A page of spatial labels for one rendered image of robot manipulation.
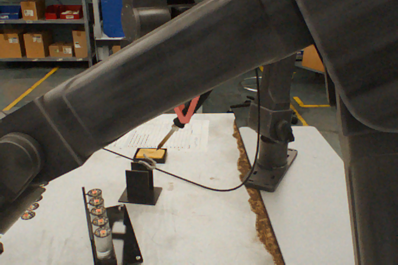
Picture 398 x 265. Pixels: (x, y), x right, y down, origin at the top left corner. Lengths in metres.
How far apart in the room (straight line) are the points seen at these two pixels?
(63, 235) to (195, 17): 0.55
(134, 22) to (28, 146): 0.34
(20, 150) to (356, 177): 0.23
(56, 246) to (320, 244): 0.44
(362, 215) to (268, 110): 0.52
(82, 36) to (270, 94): 4.14
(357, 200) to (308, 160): 0.66
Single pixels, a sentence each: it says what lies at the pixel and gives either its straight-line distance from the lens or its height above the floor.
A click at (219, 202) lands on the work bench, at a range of 0.77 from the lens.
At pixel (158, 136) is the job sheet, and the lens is 1.04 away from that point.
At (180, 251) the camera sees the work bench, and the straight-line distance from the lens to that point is 0.66.
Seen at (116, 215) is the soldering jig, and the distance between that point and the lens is 0.73.
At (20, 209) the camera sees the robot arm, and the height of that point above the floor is 0.99.
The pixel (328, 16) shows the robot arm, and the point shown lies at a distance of 0.22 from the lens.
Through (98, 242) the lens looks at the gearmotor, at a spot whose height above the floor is 0.80.
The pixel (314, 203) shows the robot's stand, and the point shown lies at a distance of 0.80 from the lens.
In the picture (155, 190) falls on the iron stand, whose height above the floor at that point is 0.75.
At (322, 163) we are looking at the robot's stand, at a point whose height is 0.75.
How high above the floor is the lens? 1.18
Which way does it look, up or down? 22 degrees down
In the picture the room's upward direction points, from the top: straight up
